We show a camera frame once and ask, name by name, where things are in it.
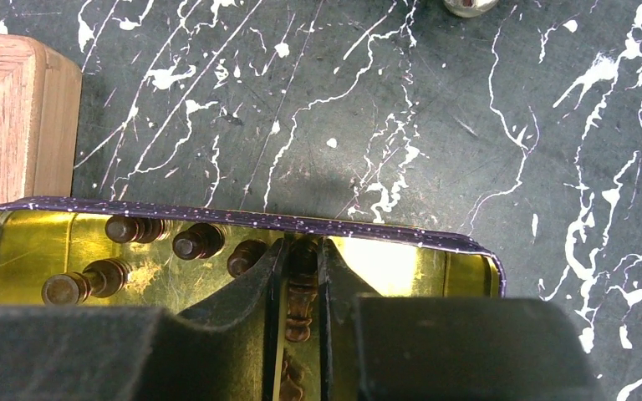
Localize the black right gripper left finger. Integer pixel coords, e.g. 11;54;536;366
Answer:
149;239;289;400

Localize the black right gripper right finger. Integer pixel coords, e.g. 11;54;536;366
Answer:
318;238;379;400

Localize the dark bishop chess piece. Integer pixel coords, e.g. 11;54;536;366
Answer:
285;237;318;343

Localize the gold tin with dark pieces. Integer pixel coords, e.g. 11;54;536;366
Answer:
0;197;506;400

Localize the wooden chess board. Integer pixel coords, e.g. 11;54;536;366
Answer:
0;34;82;203

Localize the dark pawn in tin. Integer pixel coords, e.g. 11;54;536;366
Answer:
172;223;225;261
227;239;268;277
104;216;171;244
41;258;131;306

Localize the round pastel drawer cabinet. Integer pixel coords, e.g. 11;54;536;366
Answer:
443;0;499;18

